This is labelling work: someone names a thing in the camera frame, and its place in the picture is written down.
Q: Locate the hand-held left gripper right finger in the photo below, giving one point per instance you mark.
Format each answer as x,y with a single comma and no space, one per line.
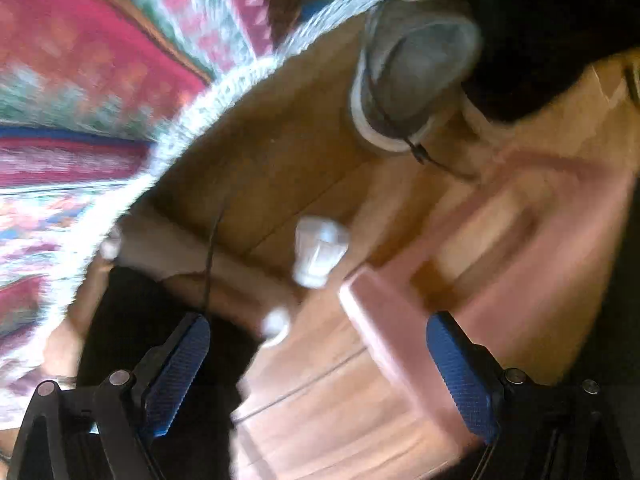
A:
460,375

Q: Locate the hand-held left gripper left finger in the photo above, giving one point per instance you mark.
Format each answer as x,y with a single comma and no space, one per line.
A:
180,375

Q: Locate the person's black trouser leg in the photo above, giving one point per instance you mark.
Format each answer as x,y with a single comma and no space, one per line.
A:
540,35
150,310

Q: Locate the pink plastic stool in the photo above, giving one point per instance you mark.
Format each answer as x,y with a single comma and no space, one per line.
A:
390,330

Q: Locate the small white object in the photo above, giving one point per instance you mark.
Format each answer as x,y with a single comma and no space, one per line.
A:
276,325

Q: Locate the white plastic cup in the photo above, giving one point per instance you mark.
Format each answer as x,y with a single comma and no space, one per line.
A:
320,252

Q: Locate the grey slip-on shoe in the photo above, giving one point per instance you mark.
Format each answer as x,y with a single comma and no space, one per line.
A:
415,75

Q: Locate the red patterned woven blanket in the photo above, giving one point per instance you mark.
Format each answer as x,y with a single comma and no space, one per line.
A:
75,60

